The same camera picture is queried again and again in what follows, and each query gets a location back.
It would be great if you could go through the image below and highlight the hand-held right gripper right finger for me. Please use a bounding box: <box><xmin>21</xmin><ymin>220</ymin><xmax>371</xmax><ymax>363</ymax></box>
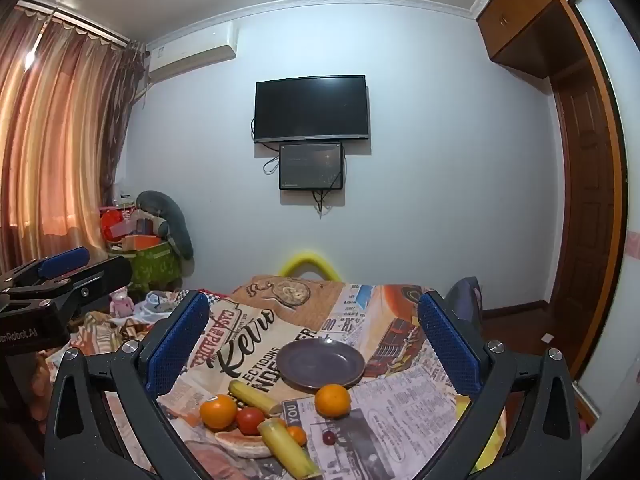
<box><xmin>418</xmin><ymin>289</ymin><xmax>584</xmax><ymax>480</ymax></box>

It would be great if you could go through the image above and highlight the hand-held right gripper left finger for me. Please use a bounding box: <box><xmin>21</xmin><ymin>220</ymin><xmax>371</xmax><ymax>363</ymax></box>
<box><xmin>45</xmin><ymin>289</ymin><xmax>211</xmax><ymax>480</ymax></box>

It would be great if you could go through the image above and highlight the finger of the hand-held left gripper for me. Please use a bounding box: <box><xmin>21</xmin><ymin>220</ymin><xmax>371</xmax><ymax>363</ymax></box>
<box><xmin>10</xmin><ymin>255</ymin><xmax>134</xmax><ymax>319</ymax></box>
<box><xmin>0</xmin><ymin>247</ymin><xmax>91</xmax><ymax>292</ymax></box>

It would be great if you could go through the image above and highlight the medium orange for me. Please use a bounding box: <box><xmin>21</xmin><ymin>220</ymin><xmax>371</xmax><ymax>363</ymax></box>
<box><xmin>199</xmin><ymin>394</ymin><xmax>238</xmax><ymax>430</ymax></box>

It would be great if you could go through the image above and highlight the short yellow banana piece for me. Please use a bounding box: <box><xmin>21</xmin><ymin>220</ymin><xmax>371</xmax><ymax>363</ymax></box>
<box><xmin>228</xmin><ymin>379</ymin><xmax>284</xmax><ymax>416</ymax></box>

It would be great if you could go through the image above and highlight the red tomato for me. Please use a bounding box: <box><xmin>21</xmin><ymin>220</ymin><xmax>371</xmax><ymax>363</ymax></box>
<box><xmin>236</xmin><ymin>407</ymin><xmax>266</xmax><ymax>436</ymax></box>

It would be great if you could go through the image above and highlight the large orange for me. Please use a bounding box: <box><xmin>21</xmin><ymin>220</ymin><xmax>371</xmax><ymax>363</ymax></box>
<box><xmin>314</xmin><ymin>383</ymin><xmax>352</xmax><ymax>419</ymax></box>

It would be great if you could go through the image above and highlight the dark purple plate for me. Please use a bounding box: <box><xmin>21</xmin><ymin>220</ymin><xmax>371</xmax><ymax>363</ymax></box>
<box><xmin>276</xmin><ymin>338</ymin><xmax>366</xmax><ymax>395</ymax></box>

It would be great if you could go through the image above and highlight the long yellow banana piece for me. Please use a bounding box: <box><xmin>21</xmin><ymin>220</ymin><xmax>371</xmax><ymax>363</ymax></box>
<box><xmin>257</xmin><ymin>417</ymin><xmax>322</xmax><ymax>479</ymax></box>

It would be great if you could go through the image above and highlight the dark blue chair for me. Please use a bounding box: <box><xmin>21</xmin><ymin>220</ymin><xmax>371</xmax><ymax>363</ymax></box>
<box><xmin>444</xmin><ymin>275</ymin><xmax>485</xmax><ymax>332</ymax></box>

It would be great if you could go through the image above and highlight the red bag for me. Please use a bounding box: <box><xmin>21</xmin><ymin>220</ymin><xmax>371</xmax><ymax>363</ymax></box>
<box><xmin>99</xmin><ymin>207</ymin><xmax>127</xmax><ymax>244</ymax></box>

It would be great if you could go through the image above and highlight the printed newspaper tablecloth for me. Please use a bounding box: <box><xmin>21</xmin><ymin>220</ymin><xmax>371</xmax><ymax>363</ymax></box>
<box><xmin>150</xmin><ymin>274</ymin><xmax>507</xmax><ymax>480</ymax></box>

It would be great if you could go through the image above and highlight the pale tan flat object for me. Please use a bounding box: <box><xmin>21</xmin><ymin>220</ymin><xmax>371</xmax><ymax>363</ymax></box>
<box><xmin>214</xmin><ymin>430</ymin><xmax>274</xmax><ymax>459</ymax></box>

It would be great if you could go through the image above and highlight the orange brown curtain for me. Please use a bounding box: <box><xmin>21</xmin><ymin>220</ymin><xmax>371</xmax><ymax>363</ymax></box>
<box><xmin>0</xmin><ymin>0</ymin><xmax>152</xmax><ymax>281</ymax></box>

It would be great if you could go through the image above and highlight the yellow chair back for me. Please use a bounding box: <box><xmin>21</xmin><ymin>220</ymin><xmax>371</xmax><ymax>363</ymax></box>
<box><xmin>277</xmin><ymin>251</ymin><xmax>344</xmax><ymax>282</ymax></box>

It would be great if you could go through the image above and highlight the brown wooden door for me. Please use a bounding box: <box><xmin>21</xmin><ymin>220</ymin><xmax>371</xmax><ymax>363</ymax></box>
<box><xmin>549</xmin><ymin>66</ymin><xmax>620</xmax><ymax>358</ymax></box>

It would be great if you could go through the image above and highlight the white air conditioner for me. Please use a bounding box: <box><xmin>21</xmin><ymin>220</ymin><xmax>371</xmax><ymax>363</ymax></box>
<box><xmin>144</xmin><ymin>22</ymin><xmax>240</xmax><ymax>86</ymax></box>

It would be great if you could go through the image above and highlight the white wardrobe sliding door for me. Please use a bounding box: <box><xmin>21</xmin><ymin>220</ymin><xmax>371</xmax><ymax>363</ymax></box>
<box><xmin>570</xmin><ymin>0</ymin><xmax>640</xmax><ymax>466</ymax></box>

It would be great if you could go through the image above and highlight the wooden overhead cabinet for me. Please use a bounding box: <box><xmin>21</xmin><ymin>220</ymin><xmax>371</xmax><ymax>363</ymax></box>
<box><xmin>475</xmin><ymin>0</ymin><xmax>595</xmax><ymax>79</ymax></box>

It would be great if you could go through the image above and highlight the black monitor cable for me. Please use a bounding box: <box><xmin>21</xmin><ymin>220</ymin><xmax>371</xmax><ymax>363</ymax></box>
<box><xmin>311</xmin><ymin>188</ymin><xmax>335</xmax><ymax>219</ymax></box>

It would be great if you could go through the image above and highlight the small black wall monitor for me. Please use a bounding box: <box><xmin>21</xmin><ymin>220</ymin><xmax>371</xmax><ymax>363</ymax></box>
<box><xmin>278</xmin><ymin>141</ymin><xmax>346</xmax><ymax>192</ymax></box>

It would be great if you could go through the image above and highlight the black wall television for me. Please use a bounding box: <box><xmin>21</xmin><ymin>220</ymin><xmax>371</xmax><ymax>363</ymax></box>
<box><xmin>252</xmin><ymin>74</ymin><xmax>372</xmax><ymax>145</ymax></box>

